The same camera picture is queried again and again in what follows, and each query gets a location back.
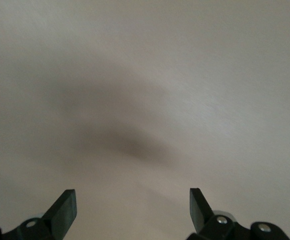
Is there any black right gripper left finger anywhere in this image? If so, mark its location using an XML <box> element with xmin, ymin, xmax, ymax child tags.
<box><xmin>0</xmin><ymin>189</ymin><xmax>78</xmax><ymax>240</ymax></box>

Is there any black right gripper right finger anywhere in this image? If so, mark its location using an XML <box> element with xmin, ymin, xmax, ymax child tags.
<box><xmin>186</xmin><ymin>187</ymin><xmax>290</xmax><ymax>240</ymax></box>

